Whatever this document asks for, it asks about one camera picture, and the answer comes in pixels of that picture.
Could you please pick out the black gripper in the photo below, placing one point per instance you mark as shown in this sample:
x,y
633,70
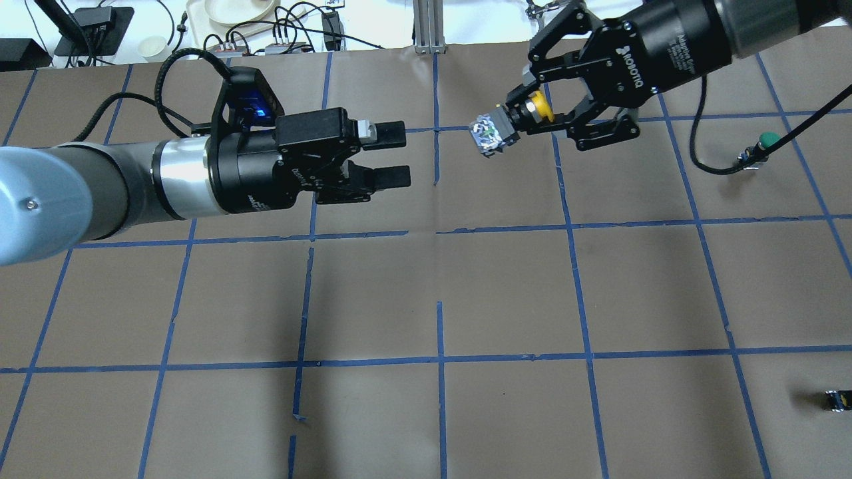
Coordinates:
x,y
669,38
247,174

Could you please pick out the yellow push button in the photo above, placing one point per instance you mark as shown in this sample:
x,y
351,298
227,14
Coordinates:
x,y
494,131

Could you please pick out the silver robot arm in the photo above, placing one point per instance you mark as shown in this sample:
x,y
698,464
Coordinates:
x,y
750,26
55,198

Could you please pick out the green push button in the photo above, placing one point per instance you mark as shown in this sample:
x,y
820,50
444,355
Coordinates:
x,y
753,157

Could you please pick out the black power adapter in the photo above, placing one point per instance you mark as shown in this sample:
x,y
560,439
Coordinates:
x,y
332,30

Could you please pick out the beige plate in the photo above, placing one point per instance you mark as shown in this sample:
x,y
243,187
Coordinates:
x,y
224,12

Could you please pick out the beige tray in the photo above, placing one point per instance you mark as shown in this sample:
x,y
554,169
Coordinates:
x,y
201,26

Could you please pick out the white paper cup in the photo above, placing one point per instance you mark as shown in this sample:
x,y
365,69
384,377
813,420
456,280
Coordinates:
x,y
154,49

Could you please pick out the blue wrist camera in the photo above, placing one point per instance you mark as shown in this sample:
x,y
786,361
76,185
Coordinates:
x,y
246,100

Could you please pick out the aluminium frame post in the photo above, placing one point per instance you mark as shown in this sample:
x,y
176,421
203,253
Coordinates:
x,y
428,26

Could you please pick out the black camera stand base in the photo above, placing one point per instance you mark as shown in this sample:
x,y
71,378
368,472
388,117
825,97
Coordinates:
x,y
96,31

